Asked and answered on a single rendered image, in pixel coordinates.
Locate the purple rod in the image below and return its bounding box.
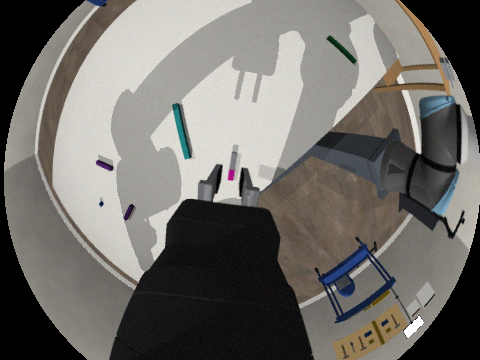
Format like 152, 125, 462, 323
96, 160, 113, 171
124, 204, 135, 221

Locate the dark green rod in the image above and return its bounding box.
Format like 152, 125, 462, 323
327, 35, 356, 64

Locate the turquoise rod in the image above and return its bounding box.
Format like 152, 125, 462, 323
172, 103, 192, 160

